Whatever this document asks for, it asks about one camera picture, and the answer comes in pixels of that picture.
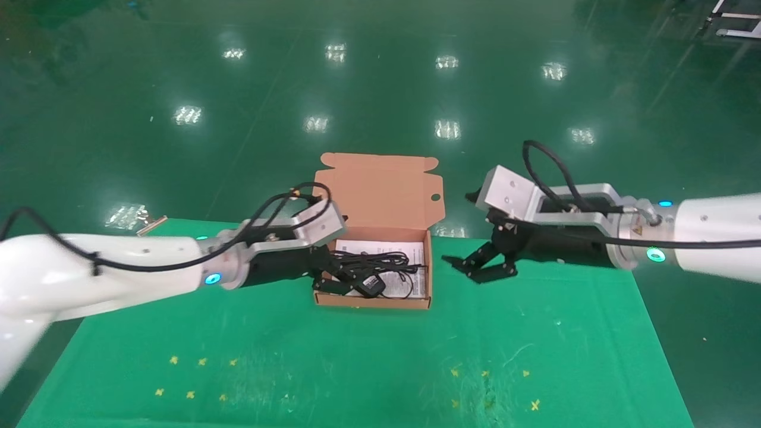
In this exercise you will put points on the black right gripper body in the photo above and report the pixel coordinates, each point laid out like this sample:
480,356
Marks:
565,246

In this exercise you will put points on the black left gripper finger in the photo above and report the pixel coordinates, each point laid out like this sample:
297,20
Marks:
342,267
333,286

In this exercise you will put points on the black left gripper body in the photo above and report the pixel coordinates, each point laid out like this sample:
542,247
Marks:
279,267

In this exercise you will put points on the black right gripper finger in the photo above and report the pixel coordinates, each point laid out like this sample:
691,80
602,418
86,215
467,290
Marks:
496,272
475,261

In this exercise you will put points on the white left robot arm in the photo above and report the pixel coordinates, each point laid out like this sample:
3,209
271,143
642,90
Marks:
89,276

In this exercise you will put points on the open orange cardboard box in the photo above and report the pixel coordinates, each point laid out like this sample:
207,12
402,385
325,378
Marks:
380,196

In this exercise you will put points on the white printed instruction sheet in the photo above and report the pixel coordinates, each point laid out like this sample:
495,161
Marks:
371,245

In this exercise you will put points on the green table mat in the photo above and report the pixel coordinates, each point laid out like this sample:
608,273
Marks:
357,356

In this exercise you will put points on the metal mat clip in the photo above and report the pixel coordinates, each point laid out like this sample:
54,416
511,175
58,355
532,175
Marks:
151,224

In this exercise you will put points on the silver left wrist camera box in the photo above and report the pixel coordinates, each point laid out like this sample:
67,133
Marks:
321,226

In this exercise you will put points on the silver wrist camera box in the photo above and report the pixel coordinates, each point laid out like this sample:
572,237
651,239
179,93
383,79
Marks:
321,226
505,190

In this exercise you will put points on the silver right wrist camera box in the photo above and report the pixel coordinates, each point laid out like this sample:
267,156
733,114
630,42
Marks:
505,190

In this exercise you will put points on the white metal frame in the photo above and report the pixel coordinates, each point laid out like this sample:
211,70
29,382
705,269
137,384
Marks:
737,32

